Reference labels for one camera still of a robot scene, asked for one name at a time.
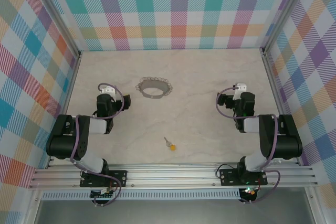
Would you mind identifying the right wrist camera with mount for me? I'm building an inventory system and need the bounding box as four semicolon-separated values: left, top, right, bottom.
234;82;248;100

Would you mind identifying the grey metal panel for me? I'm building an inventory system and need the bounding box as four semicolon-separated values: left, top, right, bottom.
34;199;316;224

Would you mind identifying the long aluminium base rail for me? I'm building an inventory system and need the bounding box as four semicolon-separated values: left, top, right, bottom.
28;163;318;189

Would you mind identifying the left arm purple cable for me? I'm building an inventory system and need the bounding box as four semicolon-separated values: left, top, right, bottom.
70;83;124;207

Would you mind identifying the aluminium side rail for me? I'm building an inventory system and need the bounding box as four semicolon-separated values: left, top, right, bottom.
261;48;302;166
46;52;82;169

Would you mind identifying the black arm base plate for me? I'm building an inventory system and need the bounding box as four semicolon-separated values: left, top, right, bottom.
219;167;268;187
80;170;129;188

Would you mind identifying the circuit board with wires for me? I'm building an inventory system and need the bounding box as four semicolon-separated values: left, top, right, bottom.
241;186;259;198
90;186;118;200

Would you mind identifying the aluminium frame post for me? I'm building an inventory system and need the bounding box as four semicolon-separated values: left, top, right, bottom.
26;0;82;58
261;0;314;56

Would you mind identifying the metal strap with key rings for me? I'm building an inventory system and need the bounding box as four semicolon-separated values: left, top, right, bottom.
135;76;173;99

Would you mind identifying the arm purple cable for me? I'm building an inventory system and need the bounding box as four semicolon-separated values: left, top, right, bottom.
216;87;281;205
70;83;124;207

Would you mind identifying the key with yellow head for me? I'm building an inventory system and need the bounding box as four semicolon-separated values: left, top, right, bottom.
163;136;177;152

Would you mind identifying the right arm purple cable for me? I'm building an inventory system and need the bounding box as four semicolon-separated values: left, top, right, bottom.
216;87;281;205

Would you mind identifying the white slotted cable duct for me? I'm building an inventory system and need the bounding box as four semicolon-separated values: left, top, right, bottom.
41;188;241;200

